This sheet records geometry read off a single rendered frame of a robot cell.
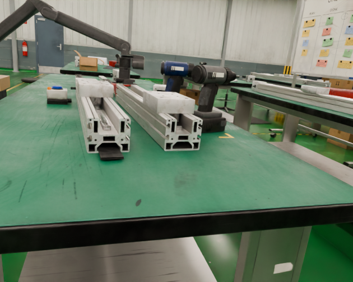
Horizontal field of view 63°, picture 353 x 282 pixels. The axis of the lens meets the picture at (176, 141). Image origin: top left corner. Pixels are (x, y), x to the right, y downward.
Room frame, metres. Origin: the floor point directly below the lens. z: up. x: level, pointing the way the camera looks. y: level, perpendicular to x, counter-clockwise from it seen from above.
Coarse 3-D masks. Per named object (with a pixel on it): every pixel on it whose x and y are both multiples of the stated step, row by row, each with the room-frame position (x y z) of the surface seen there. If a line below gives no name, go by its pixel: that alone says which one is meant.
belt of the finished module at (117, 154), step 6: (102, 144) 0.68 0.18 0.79; (108, 144) 0.68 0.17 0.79; (114, 144) 0.69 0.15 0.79; (102, 150) 0.64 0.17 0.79; (108, 150) 0.64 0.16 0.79; (114, 150) 0.65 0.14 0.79; (102, 156) 0.60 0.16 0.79; (108, 156) 0.60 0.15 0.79; (114, 156) 0.60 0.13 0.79; (120, 156) 0.61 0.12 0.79
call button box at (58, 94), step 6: (48, 90) 1.19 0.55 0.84; (54, 90) 1.20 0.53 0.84; (60, 90) 1.21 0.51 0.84; (66, 90) 1.23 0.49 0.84; (48, 96) 1.19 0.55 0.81; (54, 96) 1.19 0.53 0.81; (60, 96) 1.20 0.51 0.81; (66, 96) 1.21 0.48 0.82; (48, 102) 1.19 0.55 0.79; (54, 102) 1.19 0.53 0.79; (60, 102) 1.20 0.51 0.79; (66, 102) 1.21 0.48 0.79
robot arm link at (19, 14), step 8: (32, 0) 1.43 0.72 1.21; (40, 0) 1.43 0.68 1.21; (24, 8) 1.44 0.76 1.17; (32, 8) 1.43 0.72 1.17; (40, 8) 1.43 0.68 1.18; (8, 16) 1.43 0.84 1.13; (16, 16) 1.43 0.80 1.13; (24, 16) 1.44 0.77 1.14; (0, 24) 1.43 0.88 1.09; (8, 24) 1.43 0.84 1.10; (16, 24) 1.43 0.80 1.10; (0, 32) 1.43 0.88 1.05; (8, 32) 1.44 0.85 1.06; (0, 40) 1.44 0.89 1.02
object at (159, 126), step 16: (128, 96) 1.21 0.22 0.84; (128, 112) 1.14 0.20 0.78; (144, 112) 0.91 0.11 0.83; (144, 128) 0.90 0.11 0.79; (160, 128) 0.74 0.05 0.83; (176, 128) 0.76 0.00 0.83; (192, 128) 0.73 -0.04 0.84; (160, 144) 0.73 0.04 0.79; (176, 144) 0.75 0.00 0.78; (192, 144) 0.73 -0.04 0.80
